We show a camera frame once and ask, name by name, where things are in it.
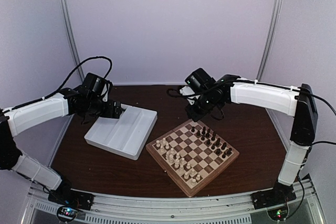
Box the aluminium left corner post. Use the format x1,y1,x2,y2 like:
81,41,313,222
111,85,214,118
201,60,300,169
59,0,80,66

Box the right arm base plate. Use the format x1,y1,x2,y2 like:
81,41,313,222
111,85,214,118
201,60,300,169
251,188,297,210

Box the right controller board with LEDs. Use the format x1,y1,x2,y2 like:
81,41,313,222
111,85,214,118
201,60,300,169
267,206,289,222

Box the controller board with leds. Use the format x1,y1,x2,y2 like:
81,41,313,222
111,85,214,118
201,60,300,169
56,206,78,222
267,206,289,222

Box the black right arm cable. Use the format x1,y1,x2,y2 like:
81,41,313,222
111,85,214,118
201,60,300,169
167,87,336,217

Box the aluminium front frame rail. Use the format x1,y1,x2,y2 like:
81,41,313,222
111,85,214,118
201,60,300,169
20,174,320,224

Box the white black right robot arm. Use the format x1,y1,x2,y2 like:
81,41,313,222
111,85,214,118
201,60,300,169
178,68,318,204

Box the white plastic sorting tray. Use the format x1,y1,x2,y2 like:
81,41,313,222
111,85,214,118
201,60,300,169
85,104,158,161

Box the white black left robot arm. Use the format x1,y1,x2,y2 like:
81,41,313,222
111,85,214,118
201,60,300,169
1,73,124,205

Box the aluminium corner post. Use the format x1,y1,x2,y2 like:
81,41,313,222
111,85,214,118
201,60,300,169
59,0,80,66
254,0,286,86

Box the aluminium right corner post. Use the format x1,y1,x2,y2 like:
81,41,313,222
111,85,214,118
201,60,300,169
254,0,286,86

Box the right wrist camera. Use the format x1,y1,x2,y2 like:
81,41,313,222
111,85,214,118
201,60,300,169
179,86,199,105

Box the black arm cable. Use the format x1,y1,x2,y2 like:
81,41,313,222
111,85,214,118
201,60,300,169
5,56,113,112
167,87,336,217

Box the wooden chess board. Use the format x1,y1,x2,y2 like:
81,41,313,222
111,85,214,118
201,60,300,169
146,120,239,197

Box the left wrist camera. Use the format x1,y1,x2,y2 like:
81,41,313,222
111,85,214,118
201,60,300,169
101,80,113,102

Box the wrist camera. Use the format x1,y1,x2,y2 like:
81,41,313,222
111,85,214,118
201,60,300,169
179,86,199,105
101,80,113,102

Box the left controller board with LEDs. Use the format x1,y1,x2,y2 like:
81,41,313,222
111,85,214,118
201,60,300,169
56,206,78,222

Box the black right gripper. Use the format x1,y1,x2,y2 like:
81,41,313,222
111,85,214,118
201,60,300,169
185,93,220,122

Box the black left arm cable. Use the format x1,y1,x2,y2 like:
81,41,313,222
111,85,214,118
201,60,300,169
5,56,113,112

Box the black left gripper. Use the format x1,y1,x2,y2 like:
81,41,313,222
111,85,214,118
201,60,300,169
86,97,121,119

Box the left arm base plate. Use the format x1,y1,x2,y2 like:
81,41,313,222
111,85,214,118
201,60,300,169
48,189,94,210

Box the white chess pieces group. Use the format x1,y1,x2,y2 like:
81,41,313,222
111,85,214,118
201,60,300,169
150,135,208,188

